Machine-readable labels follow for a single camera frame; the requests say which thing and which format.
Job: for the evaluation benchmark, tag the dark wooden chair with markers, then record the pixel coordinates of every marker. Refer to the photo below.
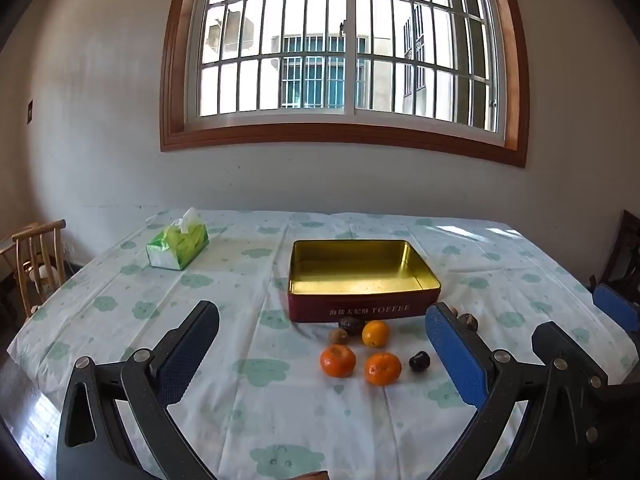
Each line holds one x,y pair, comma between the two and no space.
625,250

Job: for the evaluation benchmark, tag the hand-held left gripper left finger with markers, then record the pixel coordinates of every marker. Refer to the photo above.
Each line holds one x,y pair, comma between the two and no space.
192,345

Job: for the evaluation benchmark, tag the cloud print tablecloth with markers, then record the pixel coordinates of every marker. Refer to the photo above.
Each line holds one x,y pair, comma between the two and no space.
250,410

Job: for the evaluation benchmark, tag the wood framed barred window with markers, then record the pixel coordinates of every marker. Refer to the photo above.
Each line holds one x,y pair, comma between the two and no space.
345,135

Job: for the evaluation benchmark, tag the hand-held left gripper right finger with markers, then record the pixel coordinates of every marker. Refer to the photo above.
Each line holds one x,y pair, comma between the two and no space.
455,355

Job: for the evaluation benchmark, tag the dark wall switch plate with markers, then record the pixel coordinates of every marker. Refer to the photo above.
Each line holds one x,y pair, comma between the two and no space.
30,111

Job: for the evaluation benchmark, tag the light wooden chair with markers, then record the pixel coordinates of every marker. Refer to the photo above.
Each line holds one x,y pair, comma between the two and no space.
39,229

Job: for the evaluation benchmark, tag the red and gold tin box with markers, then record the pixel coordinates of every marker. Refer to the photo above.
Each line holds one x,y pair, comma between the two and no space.
350,311

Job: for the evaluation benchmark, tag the orange tangerine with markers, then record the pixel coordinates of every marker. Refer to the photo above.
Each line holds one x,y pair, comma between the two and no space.
338,361
375,334
383,368

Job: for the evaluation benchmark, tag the green tissue pack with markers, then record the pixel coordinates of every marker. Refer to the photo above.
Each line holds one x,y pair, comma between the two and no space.
180,247

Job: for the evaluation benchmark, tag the dark shiny fruit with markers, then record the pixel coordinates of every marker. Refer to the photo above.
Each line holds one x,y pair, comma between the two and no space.
419,361
351,324

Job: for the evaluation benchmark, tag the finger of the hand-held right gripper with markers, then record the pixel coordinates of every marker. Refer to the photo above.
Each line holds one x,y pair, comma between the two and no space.
617,307
570,355

